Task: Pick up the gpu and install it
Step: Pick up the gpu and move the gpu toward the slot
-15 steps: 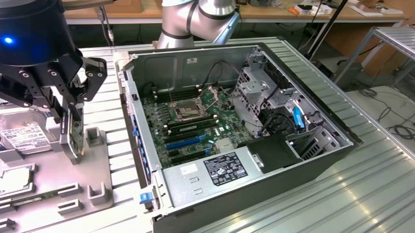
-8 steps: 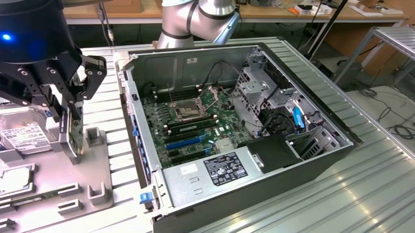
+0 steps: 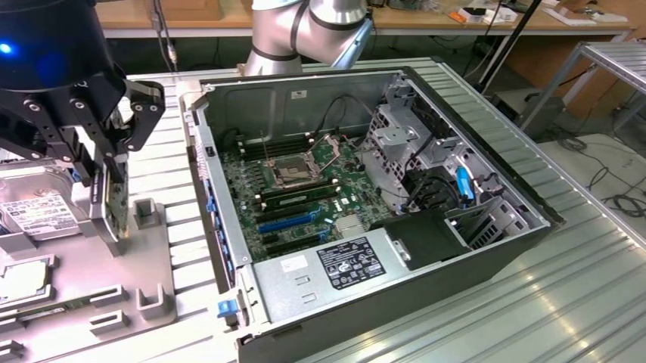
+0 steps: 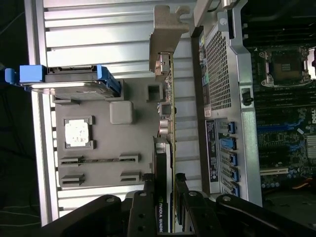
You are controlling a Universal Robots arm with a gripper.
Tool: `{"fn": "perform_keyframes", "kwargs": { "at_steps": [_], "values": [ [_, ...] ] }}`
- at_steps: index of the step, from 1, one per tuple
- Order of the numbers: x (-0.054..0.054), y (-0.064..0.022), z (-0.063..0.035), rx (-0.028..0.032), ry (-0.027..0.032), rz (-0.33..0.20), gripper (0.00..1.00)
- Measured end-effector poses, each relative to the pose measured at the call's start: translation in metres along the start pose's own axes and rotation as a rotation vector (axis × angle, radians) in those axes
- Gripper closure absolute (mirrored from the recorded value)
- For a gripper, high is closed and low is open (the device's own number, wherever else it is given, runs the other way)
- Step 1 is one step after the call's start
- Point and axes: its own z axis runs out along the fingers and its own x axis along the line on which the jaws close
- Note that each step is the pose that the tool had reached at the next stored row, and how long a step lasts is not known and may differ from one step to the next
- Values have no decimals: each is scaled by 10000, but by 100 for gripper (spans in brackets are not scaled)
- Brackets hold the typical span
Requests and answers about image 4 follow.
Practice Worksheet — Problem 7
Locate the green motherboard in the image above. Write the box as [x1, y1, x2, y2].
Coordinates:
[246, 44, 316, 196]

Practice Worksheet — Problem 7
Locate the blue expansion slot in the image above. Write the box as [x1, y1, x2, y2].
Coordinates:
[256, 118, 306, 131]

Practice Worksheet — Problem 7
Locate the metal socket cover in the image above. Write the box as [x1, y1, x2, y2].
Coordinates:
[307, 46, 316, 81]

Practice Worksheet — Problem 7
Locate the CPU socket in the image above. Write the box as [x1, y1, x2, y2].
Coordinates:
[259, 48, 311, 87]

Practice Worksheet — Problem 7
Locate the silver CPU chip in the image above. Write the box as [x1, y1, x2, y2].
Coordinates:
[64, 120, 91, 148]

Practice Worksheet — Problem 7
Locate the silver chipset heatsink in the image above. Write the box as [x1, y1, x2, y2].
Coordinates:
[306, 137, 316, 158]

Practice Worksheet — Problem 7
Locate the hard disk with blue carrier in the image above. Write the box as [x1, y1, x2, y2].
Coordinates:
[4, 64, 124, 102]

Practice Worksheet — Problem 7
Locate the grey parts rack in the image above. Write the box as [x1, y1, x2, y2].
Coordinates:
[50, 79, 163, 192]

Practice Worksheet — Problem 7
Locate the open black PC case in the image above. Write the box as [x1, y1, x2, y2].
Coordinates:
[190, 0, 316, 208]

